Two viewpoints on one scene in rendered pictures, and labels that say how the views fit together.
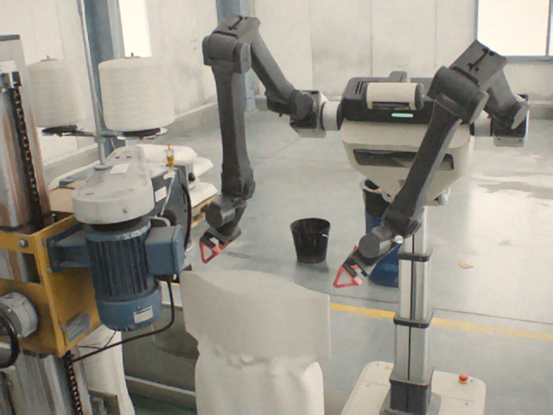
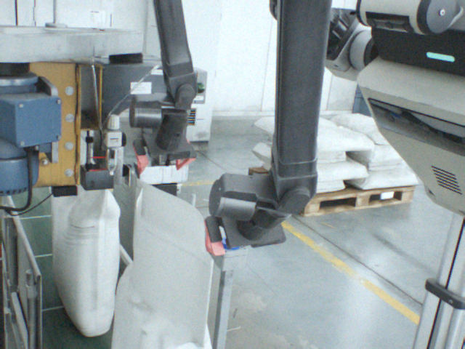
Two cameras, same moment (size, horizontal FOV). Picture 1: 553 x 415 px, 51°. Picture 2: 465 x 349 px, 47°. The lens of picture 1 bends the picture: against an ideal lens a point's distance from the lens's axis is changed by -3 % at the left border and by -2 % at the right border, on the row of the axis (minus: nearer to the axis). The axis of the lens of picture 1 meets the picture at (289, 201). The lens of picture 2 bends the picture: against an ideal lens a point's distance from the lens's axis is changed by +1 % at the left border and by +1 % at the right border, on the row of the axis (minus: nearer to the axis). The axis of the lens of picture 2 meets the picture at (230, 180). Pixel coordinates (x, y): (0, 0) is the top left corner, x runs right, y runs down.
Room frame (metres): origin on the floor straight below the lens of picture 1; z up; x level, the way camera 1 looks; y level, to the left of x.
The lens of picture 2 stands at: (0.68, -0.64, 1.53)
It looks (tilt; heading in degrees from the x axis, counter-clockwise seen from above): 19 degrees down; 36
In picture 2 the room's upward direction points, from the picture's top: 6 degrees clockwise
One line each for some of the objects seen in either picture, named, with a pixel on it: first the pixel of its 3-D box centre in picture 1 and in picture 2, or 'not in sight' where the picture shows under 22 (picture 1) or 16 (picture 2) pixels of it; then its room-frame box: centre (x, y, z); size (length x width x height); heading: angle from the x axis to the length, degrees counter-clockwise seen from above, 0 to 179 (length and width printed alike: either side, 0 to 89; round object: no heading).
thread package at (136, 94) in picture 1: (136, 92); not in sight; (1.41, 0.34, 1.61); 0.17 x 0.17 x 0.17
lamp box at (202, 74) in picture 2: (180, 175); (193, 85); (1.80, 0.34, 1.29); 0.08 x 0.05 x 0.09; 66
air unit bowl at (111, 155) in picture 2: not in sight; (112, 158); (1.55, 0.37, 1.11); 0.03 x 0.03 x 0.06
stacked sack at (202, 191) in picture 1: (181, 197); (375, 175); (4.99, 0.95, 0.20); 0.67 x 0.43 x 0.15; 156
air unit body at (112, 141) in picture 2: not in sight; (113, 145); (1.55, 0.37, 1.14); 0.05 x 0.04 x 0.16; 156
